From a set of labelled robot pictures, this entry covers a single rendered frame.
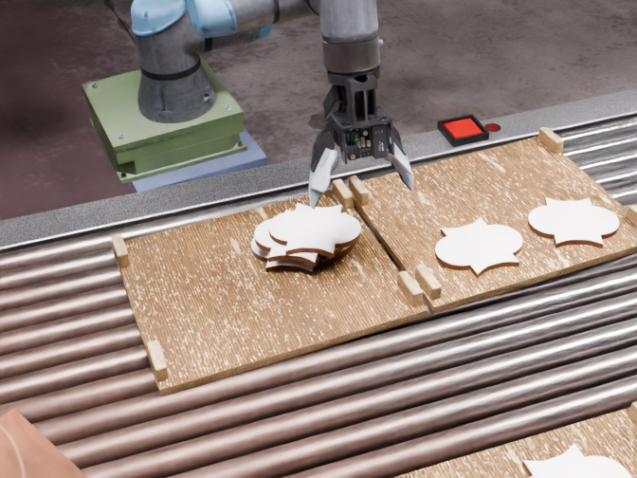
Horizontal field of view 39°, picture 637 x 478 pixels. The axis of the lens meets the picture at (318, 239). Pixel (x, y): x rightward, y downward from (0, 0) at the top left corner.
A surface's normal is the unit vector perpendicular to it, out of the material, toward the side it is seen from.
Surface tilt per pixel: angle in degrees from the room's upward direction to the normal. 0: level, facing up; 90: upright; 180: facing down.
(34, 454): 0
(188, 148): 90
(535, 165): 0
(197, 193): 0
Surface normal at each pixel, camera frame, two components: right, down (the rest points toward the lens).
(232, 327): -0.04, -0.79
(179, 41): 0.39, 0.59
